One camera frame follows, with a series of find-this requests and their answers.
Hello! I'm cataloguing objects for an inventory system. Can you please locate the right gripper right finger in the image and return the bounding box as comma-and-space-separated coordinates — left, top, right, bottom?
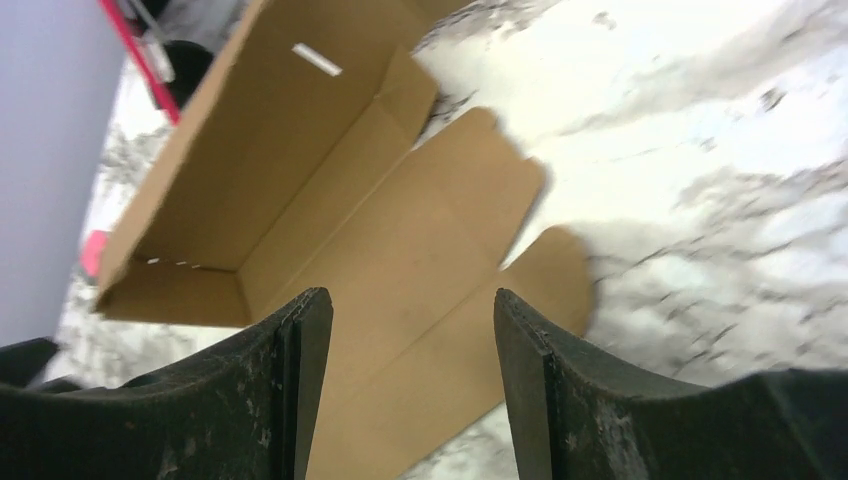
494, 289, 847, 480

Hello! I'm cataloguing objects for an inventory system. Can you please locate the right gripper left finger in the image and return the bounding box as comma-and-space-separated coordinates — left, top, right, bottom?
1, 287, 333, 479

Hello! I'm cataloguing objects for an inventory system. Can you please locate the brown cardboard box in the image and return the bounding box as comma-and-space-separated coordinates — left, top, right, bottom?
97, 1, 593, 479

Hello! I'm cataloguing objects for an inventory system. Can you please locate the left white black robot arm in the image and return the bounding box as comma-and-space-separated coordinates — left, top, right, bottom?
1, 337, 82, 393

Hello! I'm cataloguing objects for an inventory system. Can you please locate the pink eraser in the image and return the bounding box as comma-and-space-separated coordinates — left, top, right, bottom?
79, 230, 109, 279

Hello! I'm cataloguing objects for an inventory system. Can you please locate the white board with pink frame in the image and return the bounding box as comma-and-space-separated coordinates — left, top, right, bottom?
98, 0, 180, 125

